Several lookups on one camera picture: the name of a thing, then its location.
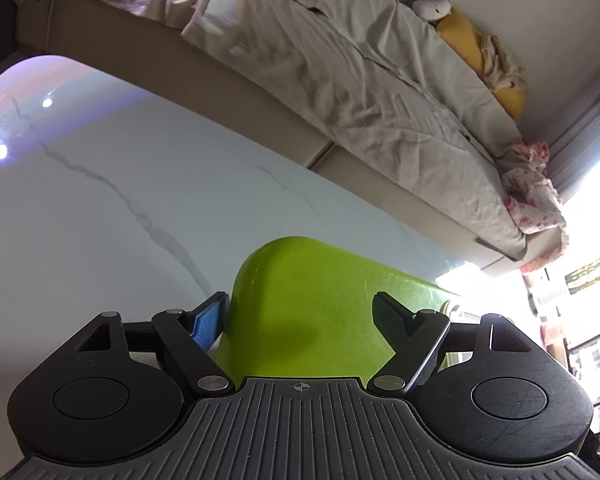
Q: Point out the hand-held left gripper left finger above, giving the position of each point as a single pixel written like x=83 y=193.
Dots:
x=207 y=322

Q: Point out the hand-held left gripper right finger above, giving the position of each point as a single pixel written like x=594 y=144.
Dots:
x=392 y=320

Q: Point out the green plastic board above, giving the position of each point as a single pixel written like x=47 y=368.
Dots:
x=310 y=300

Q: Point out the white marble desktop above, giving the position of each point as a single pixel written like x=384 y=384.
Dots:
x=105 y=220

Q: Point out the pink dotted cloth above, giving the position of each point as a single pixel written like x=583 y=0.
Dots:
x=530 y=195

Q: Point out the grey curtain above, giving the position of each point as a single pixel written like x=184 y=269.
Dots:
x=580 y=150

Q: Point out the beige covered sofa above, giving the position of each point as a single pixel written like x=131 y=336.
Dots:
x=330 y=60

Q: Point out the patterned beige cloth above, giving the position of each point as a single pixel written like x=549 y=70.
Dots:
x=502 y=65

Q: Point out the yellow cushion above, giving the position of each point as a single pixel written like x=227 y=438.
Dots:
x=460 y=35

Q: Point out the white plush toy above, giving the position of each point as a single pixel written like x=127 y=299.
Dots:
x=432 y=9

